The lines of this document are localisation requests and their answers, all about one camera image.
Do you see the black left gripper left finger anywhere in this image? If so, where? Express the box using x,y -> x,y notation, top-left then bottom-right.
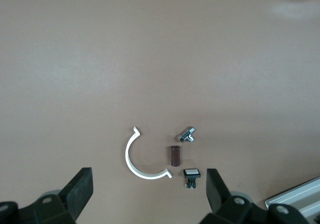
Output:
0,167 -> 94,224

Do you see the white curved plastic clamp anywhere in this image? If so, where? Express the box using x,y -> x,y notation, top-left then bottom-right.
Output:
124,126 -> 173,180

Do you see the dark brown rectangular block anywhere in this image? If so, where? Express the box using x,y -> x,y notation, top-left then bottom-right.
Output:
166,145 -> 182,168

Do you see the brown table cover sheet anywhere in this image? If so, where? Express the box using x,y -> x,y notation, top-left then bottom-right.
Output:
0,0 -> 320,224

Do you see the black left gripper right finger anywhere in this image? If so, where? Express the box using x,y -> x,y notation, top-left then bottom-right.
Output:
199,168 -> 311,224

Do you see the chrome pipe fitting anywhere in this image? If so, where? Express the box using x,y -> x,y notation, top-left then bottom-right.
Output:
177,126 -> 196,144

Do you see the black switch with white face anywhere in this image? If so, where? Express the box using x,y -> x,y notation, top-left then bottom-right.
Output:
182,168 -> 202,190

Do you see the white drawer cabinet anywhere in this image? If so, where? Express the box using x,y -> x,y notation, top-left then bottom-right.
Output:
264,176 -> 320,224

